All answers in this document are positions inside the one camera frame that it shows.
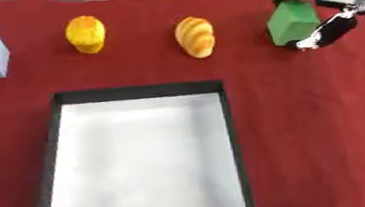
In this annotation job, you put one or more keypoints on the black box with white inside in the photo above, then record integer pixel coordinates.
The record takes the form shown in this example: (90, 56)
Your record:
(141, 164)

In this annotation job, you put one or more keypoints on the striped orange toy bread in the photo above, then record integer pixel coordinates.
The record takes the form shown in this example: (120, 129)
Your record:
(195, 36)

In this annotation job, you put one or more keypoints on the green block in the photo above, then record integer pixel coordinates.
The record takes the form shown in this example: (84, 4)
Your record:
(293, 21)

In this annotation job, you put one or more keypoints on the yellow toy fruit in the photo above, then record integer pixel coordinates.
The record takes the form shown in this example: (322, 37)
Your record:
(86, 34)

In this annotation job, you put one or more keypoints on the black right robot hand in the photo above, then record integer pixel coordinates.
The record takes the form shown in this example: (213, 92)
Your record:
(339, 28)

